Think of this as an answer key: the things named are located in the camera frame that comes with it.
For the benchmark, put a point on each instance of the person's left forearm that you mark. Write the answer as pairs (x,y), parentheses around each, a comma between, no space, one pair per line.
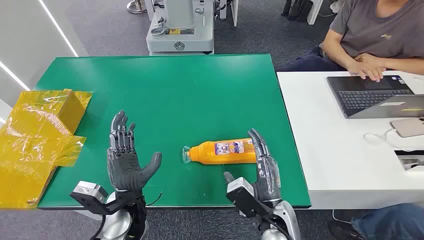
(404,64)

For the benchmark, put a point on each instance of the white and black device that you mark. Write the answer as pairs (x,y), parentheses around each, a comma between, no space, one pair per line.
(410,162)

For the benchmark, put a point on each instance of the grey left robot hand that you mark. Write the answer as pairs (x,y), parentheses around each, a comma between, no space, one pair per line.
(124,169)

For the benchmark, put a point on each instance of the white furniture leg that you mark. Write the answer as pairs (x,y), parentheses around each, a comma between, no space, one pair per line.
(314,13)

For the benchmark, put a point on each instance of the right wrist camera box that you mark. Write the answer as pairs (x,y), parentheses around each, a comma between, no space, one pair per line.
(242,193)

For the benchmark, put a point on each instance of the chrome stand base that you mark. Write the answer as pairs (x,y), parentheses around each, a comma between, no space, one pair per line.
(136,7)

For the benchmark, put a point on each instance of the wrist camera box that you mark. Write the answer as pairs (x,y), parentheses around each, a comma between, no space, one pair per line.
(87,191)
(242,193)

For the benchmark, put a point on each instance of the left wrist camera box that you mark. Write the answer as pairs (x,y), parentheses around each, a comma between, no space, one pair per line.
(87,191)

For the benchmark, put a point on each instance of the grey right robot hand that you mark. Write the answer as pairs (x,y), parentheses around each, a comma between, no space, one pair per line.
(268,179)

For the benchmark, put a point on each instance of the pale pink phone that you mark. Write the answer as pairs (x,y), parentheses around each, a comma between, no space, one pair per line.
(409,127)

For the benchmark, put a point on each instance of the person's right forearm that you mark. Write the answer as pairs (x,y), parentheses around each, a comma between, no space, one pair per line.
(334,49)

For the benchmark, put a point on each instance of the person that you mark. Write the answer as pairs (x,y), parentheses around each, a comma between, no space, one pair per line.
(364,26)

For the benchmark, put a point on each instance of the yellow film-wrapped cardboard box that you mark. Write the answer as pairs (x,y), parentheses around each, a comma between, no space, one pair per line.
(33,132)

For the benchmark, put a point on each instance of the grey machine base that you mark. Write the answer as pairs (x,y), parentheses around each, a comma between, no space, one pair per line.
(185,36)

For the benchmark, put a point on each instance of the black items on floor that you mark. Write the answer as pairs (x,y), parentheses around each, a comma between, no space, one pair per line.
(296,10)

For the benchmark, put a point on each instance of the person's leg in jeans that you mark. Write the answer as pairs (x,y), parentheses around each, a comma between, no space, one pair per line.
(391,223)

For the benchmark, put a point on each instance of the person's right hand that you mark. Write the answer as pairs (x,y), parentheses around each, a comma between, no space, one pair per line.
(364,68)

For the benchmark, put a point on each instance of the orange bottle with label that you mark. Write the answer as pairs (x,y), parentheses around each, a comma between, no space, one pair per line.
(212,155)

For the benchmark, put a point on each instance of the black shoe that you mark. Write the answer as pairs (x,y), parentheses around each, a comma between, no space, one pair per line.
(341,230)

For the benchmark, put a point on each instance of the black laptop with grey lid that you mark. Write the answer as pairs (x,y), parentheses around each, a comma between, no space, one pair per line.
(364,96)

